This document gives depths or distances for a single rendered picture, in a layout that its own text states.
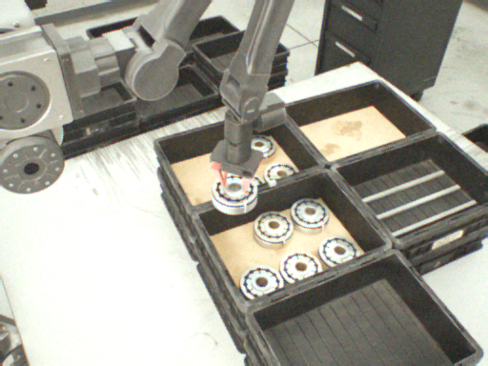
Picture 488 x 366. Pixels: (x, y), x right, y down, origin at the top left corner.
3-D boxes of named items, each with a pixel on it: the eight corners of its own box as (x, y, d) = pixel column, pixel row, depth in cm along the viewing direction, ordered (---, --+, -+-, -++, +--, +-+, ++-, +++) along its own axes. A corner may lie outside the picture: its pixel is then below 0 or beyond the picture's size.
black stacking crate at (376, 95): (321, 196, 146) (327, 167, 137) (273, 135, 164) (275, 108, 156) (427, 159, 158) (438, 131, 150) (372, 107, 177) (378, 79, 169)
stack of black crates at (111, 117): (69, 206, 230) (44, 129, 198) (50, 167, 247) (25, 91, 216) (149, 175, 245) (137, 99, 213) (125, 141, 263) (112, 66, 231)
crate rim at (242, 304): (242, 315, 107) (242, 309, 105) (190, 217, 126) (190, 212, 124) (393, 253, 120) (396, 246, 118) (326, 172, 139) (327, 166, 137)
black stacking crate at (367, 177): (384, 274, 127) (395, 247, 119) (322, 197, 145) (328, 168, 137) (498, 225, 139) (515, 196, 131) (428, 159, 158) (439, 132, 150)
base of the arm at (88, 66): (58, 92, 80) (40, 23, 71) (107, 79, 83) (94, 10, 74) (75, 122, 74) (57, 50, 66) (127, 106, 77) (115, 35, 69)
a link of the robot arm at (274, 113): (221, 76, 97) (244, 100, 92) (271, 62, 101) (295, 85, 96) (218, 124, 105) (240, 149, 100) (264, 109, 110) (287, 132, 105)
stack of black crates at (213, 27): (186, 108, 284) (182, 54, 260) (163, 82, 302) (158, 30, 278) (246, 88, 300) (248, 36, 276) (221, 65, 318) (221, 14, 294)
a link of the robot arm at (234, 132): (219, 107, 100) (233, 123, 96) (249, 97, 102) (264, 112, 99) (218, 134, 104) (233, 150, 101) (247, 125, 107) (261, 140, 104)
